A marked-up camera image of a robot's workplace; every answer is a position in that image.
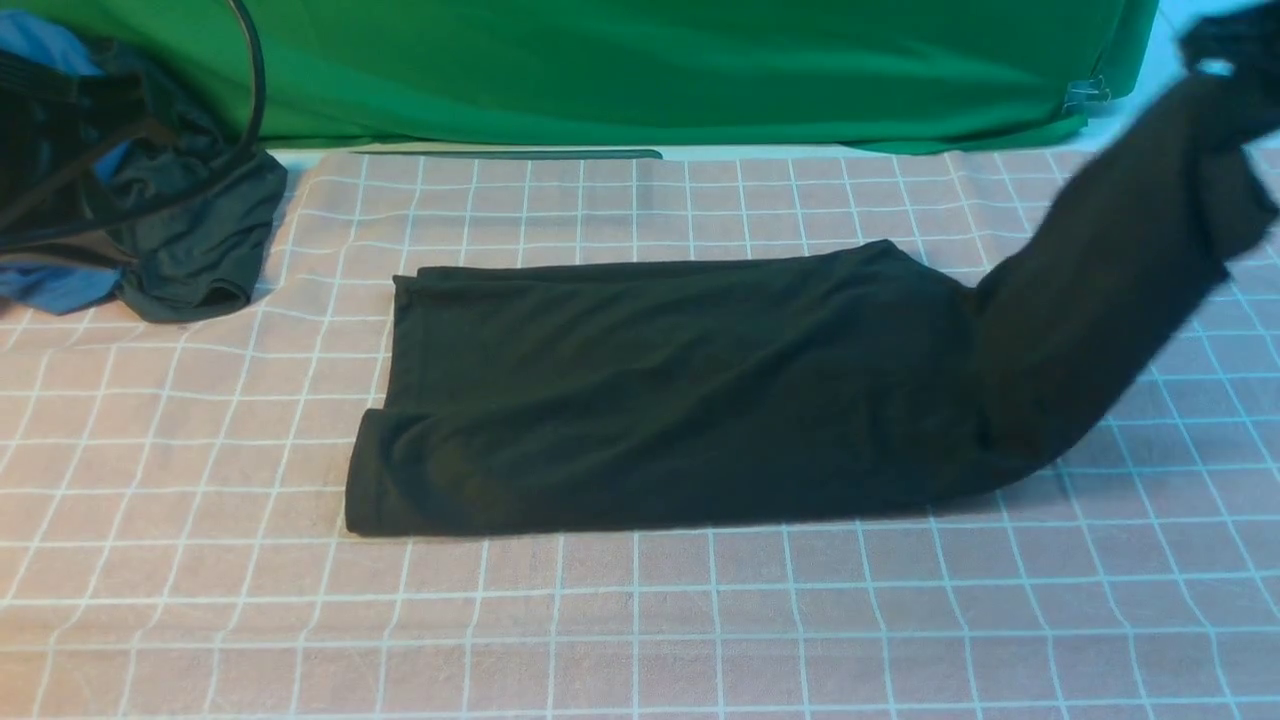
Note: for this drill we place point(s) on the dark gray crumpled garment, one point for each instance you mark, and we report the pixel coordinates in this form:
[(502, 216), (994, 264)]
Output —
[(203, 259)]

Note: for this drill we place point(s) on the pink white-grid tablecloth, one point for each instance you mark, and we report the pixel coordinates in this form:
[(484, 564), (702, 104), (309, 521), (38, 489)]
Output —
[(173, 543)]

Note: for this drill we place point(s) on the green backdrop cloth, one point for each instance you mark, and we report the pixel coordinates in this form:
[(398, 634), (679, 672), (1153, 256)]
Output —
[(911, 77)]

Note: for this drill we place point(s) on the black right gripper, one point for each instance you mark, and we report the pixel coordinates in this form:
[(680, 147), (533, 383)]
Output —
[(1243, 47)]

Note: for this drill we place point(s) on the blue garment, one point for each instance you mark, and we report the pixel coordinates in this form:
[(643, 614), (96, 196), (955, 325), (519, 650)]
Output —
[(52, 289)]

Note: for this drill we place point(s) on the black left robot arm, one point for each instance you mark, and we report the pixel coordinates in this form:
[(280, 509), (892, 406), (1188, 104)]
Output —
[(56, 129)]

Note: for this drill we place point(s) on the dark gray long-sleeve top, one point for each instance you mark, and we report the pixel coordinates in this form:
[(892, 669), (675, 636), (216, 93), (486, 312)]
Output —
[(855, 383)]

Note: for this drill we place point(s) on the metal binder clip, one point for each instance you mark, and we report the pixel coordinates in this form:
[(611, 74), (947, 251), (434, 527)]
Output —
[(1086, 94)]

